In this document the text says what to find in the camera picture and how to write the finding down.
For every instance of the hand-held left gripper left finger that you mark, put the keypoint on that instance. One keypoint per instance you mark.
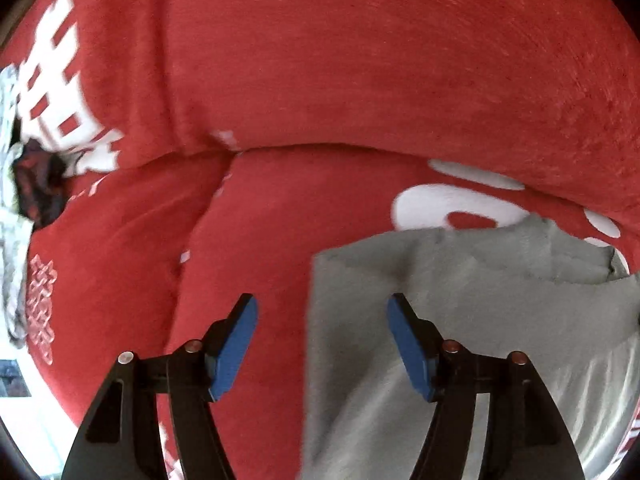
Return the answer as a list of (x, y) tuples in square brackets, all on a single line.
[(235, 350)]

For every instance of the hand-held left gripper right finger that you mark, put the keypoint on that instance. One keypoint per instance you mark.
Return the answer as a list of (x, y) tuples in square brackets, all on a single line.
[(411, 350)]

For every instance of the grey knit sweater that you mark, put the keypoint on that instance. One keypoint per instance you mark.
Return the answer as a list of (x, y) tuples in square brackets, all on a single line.
[(500, 335)]

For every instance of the red printed blanket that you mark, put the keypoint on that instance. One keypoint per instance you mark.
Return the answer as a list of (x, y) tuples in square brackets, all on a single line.
[(125, 260)]

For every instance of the dark rectangular object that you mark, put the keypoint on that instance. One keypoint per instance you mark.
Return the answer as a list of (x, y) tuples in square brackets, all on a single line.
[(12, 379)]

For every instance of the white floral cloth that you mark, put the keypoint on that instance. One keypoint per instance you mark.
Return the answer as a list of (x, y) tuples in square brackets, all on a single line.
[(12, 240)]

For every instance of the dark red patterned cloth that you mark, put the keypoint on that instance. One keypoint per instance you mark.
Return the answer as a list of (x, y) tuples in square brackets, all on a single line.
[(40, 185)]

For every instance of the red blanket with white characters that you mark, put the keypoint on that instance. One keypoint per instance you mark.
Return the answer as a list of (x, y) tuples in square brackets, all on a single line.
[(375, 60)]

